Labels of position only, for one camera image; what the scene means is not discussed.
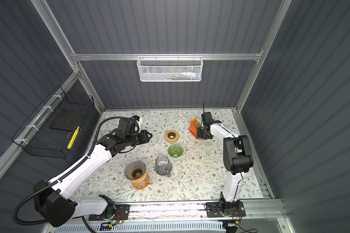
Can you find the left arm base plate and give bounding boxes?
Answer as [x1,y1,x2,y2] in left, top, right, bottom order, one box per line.
[88,204,130,221]

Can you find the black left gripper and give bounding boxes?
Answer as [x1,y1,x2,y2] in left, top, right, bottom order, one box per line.
[125,129,153,148]

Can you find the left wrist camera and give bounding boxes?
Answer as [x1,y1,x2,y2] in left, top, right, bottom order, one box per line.
[131,115,143,126]

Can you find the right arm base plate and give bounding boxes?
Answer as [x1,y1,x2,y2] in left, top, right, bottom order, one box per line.
[204,201,246,218]

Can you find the orange glass carafe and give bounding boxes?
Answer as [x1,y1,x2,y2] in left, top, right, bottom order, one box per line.
[130,172,153,189]

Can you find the black wire basket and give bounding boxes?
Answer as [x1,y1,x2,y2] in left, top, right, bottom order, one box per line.
[12,88,98,159]

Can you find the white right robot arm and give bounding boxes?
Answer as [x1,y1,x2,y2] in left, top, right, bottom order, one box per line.
[196,112,254,215]

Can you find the white wire mesh basket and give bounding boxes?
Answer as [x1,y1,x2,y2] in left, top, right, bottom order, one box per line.
[137,56,204,82]

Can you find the grey glass dripper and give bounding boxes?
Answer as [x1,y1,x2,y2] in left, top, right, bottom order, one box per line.
[124,160,146,181]

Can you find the green glass dripper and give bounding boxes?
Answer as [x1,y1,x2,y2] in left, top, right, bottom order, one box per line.
[168,144,184,158]

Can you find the orange coffee filter holder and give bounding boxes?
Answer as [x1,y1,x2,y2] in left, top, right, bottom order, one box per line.
[189,118,201,139]

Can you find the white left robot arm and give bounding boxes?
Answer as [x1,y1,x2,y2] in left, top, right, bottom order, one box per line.
[34,115,153,227]

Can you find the markers in white basket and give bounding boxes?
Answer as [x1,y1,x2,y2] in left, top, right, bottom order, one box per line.
[160,72,201,81]

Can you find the black flat box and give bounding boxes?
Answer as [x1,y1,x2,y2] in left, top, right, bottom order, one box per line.
[50,109,88,132]

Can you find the black corrugated cable hose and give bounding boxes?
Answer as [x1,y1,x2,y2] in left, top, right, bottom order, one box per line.
[12,116,126,226]

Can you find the grey glass carafe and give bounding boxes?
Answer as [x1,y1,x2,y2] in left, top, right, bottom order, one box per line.
[155,155,172,177]

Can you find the yellow green striped stick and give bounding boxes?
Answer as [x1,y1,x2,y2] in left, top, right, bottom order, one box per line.
[67,126,80,150]

